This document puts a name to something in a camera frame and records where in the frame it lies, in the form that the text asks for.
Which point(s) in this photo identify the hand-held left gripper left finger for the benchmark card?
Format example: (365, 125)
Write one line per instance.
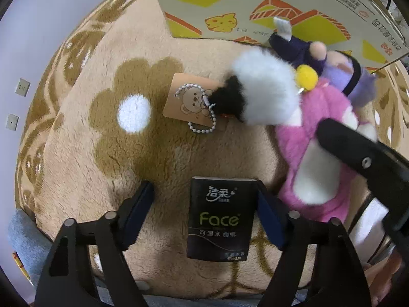
(140, 211)

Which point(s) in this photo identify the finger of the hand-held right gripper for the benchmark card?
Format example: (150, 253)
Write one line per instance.
(351, 147)

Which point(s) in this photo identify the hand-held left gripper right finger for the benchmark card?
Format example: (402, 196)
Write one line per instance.
(271, 220)

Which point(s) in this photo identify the black tissue packet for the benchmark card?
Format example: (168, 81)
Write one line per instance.
(220, 220)

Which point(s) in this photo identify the pink plush toy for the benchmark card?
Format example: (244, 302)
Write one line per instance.
(297, 140)

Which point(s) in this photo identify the printed cardboard box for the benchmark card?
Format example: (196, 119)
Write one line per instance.
(223, 3)

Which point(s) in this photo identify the purple plush doll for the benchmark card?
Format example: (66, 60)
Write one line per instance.
(332, 76)

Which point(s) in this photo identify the white black fluffy pompom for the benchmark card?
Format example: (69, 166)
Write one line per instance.
(262, 86)

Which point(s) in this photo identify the brown bear card tag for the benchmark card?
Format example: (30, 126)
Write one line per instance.
(179, 102)

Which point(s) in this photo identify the grey blue cloth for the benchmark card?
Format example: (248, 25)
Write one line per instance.
(25, 239)

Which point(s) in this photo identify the white one-hole wall socket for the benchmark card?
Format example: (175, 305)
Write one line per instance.
(12, 121)

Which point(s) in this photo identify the white three-hole wall socket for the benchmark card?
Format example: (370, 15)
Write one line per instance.
(22, 86)

